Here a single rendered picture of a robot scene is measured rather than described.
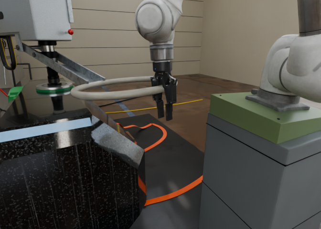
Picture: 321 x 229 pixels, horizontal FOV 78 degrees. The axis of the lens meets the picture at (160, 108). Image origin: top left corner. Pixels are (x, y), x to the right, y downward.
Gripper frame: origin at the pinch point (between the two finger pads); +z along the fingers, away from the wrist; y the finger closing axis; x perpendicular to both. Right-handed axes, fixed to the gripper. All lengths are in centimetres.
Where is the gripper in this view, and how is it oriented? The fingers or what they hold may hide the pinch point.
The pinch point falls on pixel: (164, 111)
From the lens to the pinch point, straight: 82.1
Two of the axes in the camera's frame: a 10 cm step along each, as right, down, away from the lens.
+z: 0.6, 9.6, 2.7
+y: -6.7, -1.6, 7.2
